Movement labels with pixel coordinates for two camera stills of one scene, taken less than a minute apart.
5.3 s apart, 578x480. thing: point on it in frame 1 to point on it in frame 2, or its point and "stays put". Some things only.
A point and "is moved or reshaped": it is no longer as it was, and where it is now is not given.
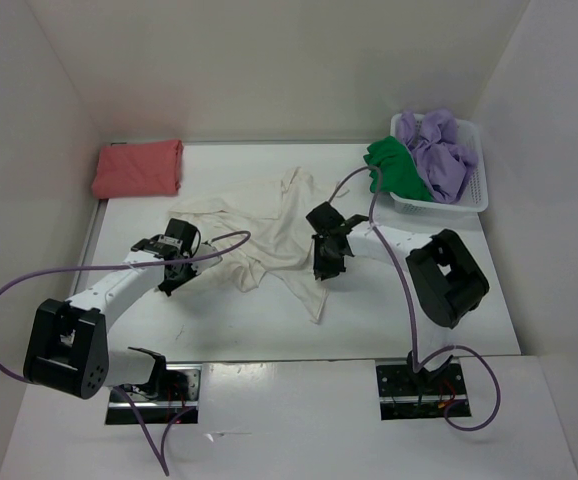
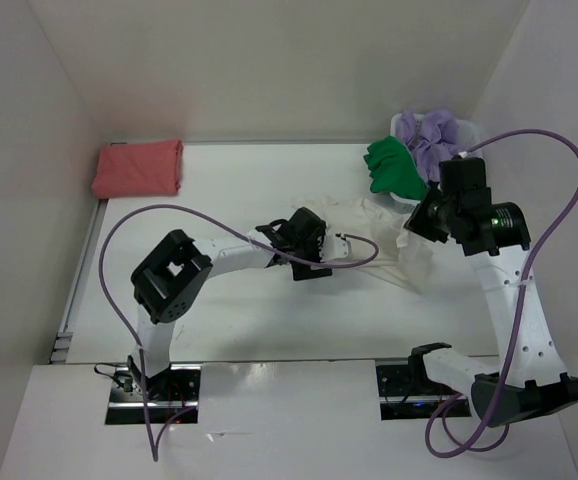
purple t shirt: [446, 165] stays put
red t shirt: [138, 170] stays put
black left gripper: [167, 287] to [303, 271]
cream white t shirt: [276, 212] is moved or reshaped
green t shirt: [399, 173] stays put
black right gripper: [322, 268] to [417, 221]
